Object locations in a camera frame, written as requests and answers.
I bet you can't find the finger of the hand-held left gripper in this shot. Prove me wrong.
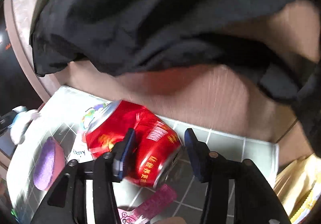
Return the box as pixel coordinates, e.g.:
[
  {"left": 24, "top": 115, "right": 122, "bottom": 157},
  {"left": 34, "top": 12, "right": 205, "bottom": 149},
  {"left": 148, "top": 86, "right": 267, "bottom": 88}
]
[{"left": 0, "top": 111, "right": 17, "bottom": 136}]

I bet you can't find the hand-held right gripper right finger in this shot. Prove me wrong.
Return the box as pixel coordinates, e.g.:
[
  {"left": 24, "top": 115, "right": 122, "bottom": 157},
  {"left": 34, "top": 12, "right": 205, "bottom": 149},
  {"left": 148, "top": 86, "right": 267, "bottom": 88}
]
[{"left": 184, "top": 128, "right": 291, "bottom": 224}]

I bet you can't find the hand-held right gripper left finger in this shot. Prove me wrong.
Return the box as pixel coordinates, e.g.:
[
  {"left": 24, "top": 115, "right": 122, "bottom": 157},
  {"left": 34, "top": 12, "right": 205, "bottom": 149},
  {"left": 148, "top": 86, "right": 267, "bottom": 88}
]
[{"left": 30, "top": 127, "right": 137, "bottom": 224}]

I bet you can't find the white blue wrapper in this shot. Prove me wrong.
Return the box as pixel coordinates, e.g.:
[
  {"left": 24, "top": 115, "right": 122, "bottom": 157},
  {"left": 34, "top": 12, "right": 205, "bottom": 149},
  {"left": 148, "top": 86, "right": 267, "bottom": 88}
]
[{"left": 9, "top": 106, "right": 42, "bottom": 145}]

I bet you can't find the red drink can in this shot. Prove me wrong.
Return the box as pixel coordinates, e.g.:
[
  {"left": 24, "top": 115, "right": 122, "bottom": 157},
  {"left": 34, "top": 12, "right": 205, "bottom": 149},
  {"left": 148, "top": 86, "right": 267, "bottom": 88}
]
[{"left": 85, "top": 100, "right": 185, "bottom": 188}]

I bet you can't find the white printed wrapper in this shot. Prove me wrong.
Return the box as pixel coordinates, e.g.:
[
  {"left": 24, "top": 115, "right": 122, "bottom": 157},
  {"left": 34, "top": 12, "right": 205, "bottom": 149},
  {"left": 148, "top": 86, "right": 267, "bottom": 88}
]
[{"left": 71, "top": 104, "right": 113, "bottom": 164}]

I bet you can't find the pink strip wrapper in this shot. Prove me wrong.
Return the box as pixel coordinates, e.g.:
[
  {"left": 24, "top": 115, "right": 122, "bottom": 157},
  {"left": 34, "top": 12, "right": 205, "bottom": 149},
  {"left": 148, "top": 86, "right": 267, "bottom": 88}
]
[{"left": 117, "top": 184, "right": 177, "bottom": 224}]

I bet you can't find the purple pink sponge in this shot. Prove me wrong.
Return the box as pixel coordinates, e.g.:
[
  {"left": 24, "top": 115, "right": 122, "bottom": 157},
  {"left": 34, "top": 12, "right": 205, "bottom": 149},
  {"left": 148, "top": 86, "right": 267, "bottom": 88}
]
[{"left": 33, "top": 136, "right": 66, "bottom": 191}]

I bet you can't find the green grid tablecloth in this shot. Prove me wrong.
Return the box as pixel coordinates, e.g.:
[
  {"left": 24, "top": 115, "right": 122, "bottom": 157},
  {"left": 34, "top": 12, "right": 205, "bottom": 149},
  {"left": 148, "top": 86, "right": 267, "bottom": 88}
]
[{"left": 6, "top": 86, "right": 280, "bottom": 224}]

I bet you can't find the black refrigerator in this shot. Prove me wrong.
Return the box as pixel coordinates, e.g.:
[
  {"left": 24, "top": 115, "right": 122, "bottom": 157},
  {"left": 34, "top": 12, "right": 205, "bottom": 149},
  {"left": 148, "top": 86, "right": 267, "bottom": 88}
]
[{"left": 0, "top": 13, "right": 43, "bottom": 116}]

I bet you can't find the black hanging garment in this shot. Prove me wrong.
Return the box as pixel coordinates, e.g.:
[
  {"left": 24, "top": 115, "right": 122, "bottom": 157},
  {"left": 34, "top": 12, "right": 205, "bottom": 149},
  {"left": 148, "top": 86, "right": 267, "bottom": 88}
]
[{"left": 29, "top": 0, "right": 321, "bottom": 104}]

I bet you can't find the black strappy cloth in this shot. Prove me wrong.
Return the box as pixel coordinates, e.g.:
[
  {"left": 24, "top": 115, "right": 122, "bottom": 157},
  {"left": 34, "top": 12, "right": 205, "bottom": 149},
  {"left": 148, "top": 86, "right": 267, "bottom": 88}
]
[{"left": 258, "top": 61, "right": 321, "bottom": 159}]

